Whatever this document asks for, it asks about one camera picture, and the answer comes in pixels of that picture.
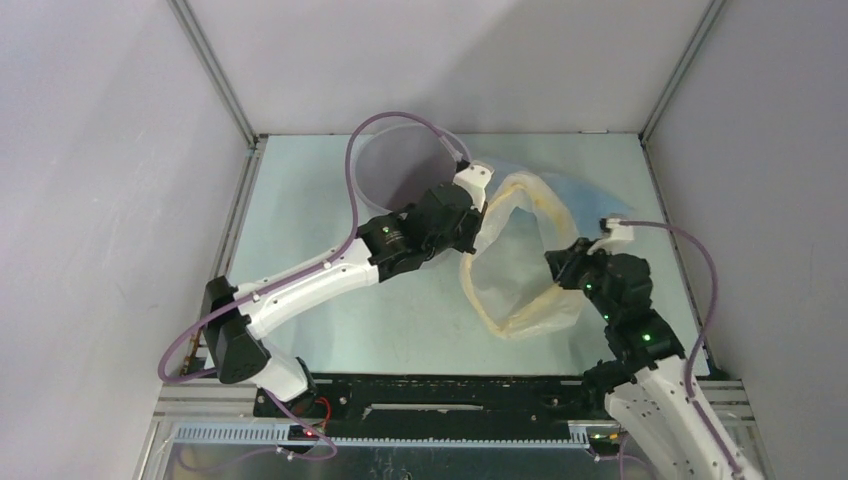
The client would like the aluminium frame front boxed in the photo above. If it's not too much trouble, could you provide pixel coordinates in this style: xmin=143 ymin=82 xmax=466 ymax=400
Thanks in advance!
xmin=132 ymin=374 xmax=776 ymax=480

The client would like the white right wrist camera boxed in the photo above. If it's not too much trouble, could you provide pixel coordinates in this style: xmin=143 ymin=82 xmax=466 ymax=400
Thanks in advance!
xmin=587 ymin=216 xmax=635 ymax=255

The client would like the grey plastic trash bin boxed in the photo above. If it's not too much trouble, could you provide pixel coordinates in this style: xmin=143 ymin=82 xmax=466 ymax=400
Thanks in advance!
xmin=349 ymin=121 xmax=473 ymax=266

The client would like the left aluminium corner post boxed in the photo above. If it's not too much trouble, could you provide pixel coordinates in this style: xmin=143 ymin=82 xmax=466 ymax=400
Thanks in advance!
xmin=167 ymin=0 xmax=259 ymax=148

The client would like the blue translucent trash bag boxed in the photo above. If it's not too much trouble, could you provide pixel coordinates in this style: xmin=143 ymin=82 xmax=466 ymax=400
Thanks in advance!
xmin=481 ymin=157 xmax=631 ymax=237

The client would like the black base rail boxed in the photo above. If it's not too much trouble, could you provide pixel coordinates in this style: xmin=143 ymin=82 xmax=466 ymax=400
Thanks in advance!
xmin=294 ymin=373 xmax=611 ymax=442

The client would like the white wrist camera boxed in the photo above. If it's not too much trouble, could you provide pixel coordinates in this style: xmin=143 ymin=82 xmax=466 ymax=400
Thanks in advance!
xmin=587 ymin=216 xmax=635 ymax=255
xmin=452 ymin=160 xmax=494 ymax=212

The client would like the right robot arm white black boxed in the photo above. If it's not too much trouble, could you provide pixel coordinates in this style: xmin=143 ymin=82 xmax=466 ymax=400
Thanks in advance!
xmin=544 ymin=238 xmax=763 ymax=479

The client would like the aluminium corner post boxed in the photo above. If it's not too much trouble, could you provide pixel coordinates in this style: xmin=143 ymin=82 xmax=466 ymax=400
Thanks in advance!
xmin=167 ymin=0 xmax=259 ymax=148
xmin=639 ymin=0 xmax=729 ymax=147

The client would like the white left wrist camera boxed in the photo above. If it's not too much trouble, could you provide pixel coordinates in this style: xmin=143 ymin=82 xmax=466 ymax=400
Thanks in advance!
xmin=452 ymin=160 xmax=494 ymax=212

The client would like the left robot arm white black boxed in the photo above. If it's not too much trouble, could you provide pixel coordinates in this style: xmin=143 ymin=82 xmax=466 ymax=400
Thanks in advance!
xmin=203 ymin=182 xmax=486 ymax=417

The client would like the yellowish translucent trash bag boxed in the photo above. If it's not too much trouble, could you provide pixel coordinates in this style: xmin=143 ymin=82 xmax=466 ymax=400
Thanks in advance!
xmin=459 ymin=171 xmax=586 ymax=340

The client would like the right aluminium corner post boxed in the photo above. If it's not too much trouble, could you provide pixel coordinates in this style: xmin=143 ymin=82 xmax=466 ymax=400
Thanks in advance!
xmin=639 ymin=0 xmax=729 ymax=147

